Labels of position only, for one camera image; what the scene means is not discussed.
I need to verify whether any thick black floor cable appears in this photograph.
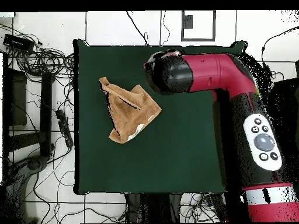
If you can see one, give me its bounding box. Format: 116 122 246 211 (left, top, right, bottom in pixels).
126 10 150 47

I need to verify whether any tangled black cable bundle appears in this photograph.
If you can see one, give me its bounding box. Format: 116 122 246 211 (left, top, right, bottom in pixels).
6 34 75 79

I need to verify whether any grey square floor frame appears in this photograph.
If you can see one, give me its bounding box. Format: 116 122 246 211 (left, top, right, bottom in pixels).
181 10 217 42

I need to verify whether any tan terry towel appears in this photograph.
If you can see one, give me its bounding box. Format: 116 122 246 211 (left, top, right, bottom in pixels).
98 76 162 145

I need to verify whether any dark green table cloth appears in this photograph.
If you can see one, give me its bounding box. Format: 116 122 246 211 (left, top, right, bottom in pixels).
72 38 248 195

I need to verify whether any black cable with inline adapter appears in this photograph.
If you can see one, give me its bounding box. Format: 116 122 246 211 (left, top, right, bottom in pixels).
260 26 299 81

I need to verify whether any grey stand base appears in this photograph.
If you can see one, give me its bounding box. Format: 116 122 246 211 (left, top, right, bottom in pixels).
4 155 50 223

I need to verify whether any thin black floor cable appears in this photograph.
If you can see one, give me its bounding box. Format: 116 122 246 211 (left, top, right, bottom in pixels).
160 10 171 46

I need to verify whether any thin tangled cable cluster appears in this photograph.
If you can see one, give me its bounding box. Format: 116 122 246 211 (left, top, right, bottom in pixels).
179 192 225 222

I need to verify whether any black power strip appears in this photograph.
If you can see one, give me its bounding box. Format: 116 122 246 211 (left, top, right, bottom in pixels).
55 109 74 148

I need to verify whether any black electronics box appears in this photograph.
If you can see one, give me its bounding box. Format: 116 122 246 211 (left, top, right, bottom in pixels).
4 33 35 51

